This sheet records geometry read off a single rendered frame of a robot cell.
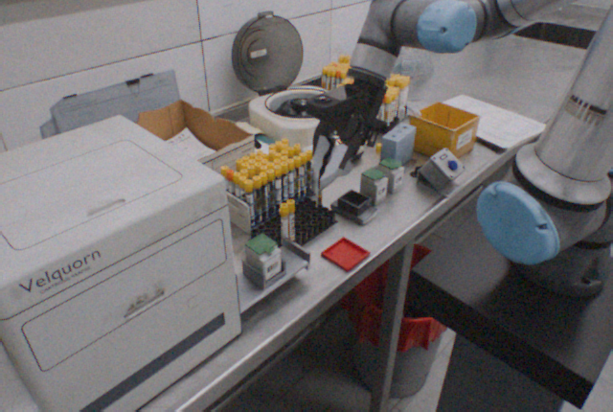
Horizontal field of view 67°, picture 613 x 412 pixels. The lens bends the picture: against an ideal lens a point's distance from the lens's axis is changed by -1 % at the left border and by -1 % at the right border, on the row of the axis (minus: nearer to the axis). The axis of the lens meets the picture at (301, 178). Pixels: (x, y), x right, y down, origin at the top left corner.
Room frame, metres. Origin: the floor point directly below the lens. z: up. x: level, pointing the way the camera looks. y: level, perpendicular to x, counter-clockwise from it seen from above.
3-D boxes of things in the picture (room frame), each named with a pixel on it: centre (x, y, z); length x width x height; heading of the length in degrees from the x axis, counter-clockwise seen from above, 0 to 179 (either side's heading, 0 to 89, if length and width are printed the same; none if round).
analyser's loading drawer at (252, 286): (0.58, 0.08, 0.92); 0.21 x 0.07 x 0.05; 136
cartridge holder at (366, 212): (0.83, -0.11, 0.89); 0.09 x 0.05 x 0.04; 48
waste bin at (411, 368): (1.08, -0.31, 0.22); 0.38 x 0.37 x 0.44; 136
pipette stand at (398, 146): (1.03, -0.24, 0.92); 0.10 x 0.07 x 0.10; 142
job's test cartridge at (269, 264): (0.60, 0.07, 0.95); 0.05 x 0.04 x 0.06; 46
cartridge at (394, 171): (0.93, -0.21, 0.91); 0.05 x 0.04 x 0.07; 46
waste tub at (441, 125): (1.12, -0.38, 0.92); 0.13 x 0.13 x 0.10; 43
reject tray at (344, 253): (0.69, -0.08, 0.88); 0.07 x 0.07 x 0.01; 46
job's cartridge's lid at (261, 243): (0.60, 0.07, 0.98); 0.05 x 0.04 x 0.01; 46
